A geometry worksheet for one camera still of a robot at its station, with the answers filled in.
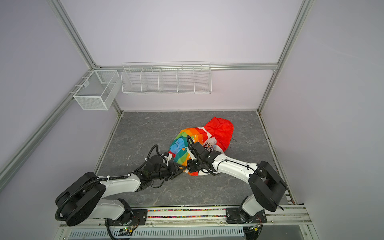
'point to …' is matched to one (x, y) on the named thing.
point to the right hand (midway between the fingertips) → (188, 168)
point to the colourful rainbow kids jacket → (216, 135)
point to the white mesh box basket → (98, 90)
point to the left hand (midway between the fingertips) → (184, 171)
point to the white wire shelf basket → (166, 78)
